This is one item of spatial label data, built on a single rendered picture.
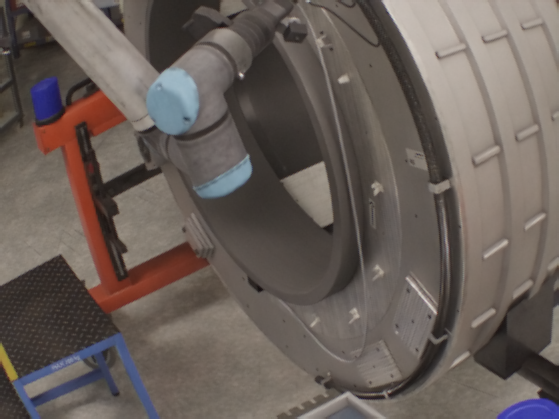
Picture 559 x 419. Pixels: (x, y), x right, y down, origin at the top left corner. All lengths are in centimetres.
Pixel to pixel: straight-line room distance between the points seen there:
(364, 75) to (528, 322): 65
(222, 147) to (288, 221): 97
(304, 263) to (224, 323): 127
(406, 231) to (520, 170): 26
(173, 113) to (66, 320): 133
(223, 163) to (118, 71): 23
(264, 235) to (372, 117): 79
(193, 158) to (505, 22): 58
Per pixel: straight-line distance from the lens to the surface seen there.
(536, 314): 189
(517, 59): 154
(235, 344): 331
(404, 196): 159
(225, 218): 232
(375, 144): 159
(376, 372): 197
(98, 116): 303
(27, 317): 265
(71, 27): 136
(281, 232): 229
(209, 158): 136
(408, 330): 176
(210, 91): 133
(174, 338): 342
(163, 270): 332
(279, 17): 148
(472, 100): 147
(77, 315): 256
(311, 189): 242
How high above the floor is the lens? 192
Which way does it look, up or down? 29 degrees down
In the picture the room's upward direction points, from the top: 12 degrees counter-clockwise
